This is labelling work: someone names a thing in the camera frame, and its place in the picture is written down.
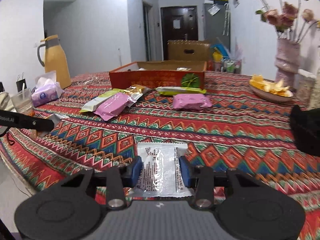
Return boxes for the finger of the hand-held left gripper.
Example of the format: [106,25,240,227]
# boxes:
[14,114,55,132]

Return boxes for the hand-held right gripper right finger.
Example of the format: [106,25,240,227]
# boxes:
[178,156,261,210]

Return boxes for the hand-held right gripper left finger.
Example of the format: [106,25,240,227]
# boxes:
[59,156,143,210]

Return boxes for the silver foil snack packet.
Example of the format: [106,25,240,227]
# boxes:
[37,113,68,137]

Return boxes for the white printed snack packet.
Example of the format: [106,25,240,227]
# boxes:
[126,142,195,197]

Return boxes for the green white snack packet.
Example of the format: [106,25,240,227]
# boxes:
[156,86,207,96]
[79,91,123,113]

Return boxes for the pink snack packet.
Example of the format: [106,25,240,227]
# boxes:
[172,94,212,110]
[95,92,137,122]

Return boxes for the gold snack packet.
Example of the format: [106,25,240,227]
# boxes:
[125,84,152,103]

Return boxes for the red cardboard box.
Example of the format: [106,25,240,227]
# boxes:
[109,60,208,90]

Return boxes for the pile of white snack packets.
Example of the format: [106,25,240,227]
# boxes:
[137,67,192,72]

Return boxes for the clear plastic cup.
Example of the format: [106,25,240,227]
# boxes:
[11,87,35,117]

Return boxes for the purple tissue pack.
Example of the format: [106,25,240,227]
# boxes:
[31,70,63,107]

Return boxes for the patterned red tablecloth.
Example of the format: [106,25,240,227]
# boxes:
[0,70,320,240]

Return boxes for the black paper bag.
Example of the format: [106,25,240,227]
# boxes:
[16,72,27,93]

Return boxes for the yellow thermos jug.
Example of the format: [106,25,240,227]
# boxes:
[37,35,72,90]

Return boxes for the beige plate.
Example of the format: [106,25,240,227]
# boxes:
[249,84,294,103]

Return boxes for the orange peels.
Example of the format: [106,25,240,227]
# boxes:
[249,74,292,96]

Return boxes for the brown cardboard box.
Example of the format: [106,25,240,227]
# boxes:
[167,39,212,62]

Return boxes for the blue plastic board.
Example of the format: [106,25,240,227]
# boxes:
[211,44,229,57]

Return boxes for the black cloth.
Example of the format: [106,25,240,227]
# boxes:
[289,104,320,153]

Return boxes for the pale purple plant decoration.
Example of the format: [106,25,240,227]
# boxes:
[234,37,244,60]

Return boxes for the dark brown entrance door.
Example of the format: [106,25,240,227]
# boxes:
[160,5,199,61]

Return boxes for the interior side door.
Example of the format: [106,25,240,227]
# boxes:
[142,0,153,62]

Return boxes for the grey refrigerator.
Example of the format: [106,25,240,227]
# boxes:
[203,2,231,50]

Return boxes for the clear jar with white lid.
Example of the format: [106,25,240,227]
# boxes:
[295,69,317,98]

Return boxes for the pink textured vase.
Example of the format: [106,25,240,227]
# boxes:
[274,37,302,87]

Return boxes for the white floral vase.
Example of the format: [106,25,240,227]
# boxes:
[309,67,320,110]

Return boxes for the white folded umbrella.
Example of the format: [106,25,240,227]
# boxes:
[223,3,230,36]

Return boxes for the dried pink roses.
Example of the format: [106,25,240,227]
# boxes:
[244,0,320,40]

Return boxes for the white cable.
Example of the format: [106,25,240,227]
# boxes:
[71,78,110,85]

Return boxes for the wire rack of bottles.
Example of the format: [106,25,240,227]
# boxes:
[221,57,243,73]

